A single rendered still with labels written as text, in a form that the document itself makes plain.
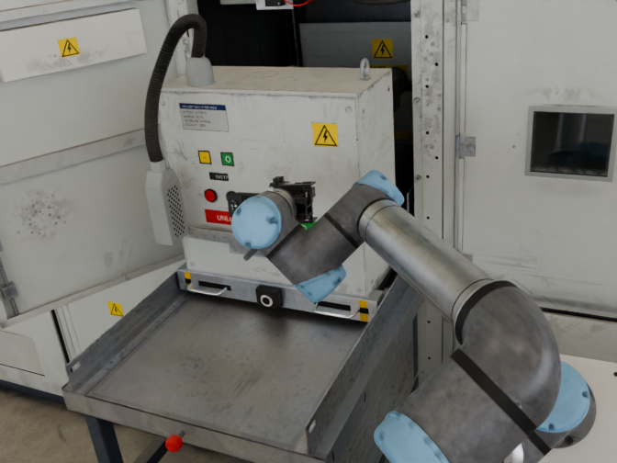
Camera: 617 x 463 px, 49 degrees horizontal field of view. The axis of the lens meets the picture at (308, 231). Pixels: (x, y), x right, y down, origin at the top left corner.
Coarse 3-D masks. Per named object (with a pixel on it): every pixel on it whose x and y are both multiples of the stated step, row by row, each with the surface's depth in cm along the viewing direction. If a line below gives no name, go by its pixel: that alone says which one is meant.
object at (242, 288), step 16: (192, 272) 170; (208, 272) 169; (208, 288) 170; (240, 288) 166; (288, 288) 159; (288, 304) 162; (304, 304) 160; (320, 304) 158; (336, 304) 156; (368, 304) 152; (368, 320) 154
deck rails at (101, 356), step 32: (160, 288) 168; (128, 320) 158; (160, 320) 165; (384, 320) 155; (96, 352) 149; (128, 352) 154; (352, 352) 136; (96, 384) 145; (352, 384) 137; (320, 416) 124
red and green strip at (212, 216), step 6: (210, 210) 160; (216, 210) 160; (210, 216) 161; (216, 216) 160; (222, 216) 159; (228, 216) 159; (216, 222) 161; (222, 222) 160; (228, 222) 160; (306, 228) 151
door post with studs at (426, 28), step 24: (432, 0) 144; (432, 24) 146; (432, 48) 148; (432, 72) 150; (432, 96) 153; (432, 120) 156; (432, 144) 158; (432, 168) 161; (432, 192) 164; (432, 216) 166; (432, 312) 179; (432, 336) 182; (432, 360) 186
